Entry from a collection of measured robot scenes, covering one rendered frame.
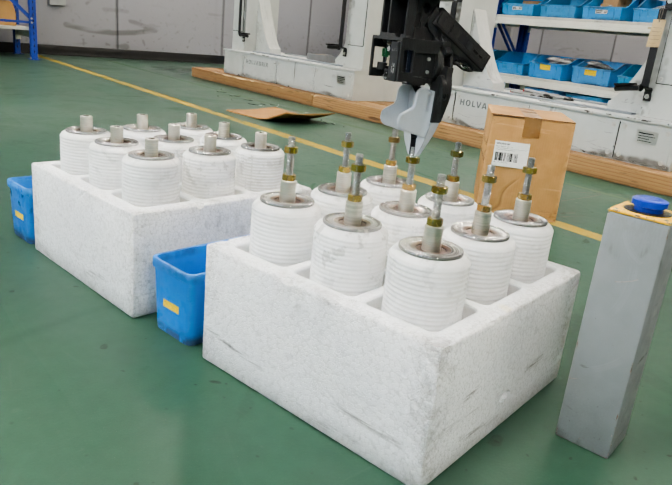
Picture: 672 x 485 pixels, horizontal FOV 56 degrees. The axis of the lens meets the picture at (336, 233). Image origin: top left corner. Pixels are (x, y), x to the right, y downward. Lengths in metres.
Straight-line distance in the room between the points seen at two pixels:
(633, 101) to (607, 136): 0.22
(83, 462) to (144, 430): 0.08
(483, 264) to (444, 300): 0.11
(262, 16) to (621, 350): 4.59
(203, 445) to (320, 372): 0.16
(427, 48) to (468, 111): 2.56
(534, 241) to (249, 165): 0.56
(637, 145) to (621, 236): 2.10
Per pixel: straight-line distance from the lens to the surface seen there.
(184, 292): 0.98
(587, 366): 0.87
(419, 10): 0.84
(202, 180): 1.15
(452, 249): 0.75
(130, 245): 1.06
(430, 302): 0.72
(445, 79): 0.84
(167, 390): 0.91
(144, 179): 1.08
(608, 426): 0.90
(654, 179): 2.80
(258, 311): 0.85
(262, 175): 1.22
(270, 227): 0.85
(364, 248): 0.77
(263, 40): 5.15
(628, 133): 2.92
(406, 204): 0.89
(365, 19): 4.06
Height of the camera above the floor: 0.48
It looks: 18 degrees down
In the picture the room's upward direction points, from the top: 6 degrees clockwise
